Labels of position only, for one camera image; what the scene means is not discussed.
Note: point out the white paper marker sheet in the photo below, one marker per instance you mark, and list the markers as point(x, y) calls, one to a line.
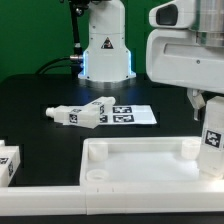
point(128, 115)

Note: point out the white L-shaped fence wall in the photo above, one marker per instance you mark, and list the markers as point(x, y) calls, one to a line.
point(109, 198)

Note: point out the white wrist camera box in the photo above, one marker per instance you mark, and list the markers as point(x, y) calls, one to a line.
point(176, 14)

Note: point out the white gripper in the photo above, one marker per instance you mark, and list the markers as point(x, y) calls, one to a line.
point(173, 57)

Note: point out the white desk top tray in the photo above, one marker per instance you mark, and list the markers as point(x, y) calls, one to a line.
point(143, 160)

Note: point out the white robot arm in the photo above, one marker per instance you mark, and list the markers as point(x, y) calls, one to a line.
point(107, 59)

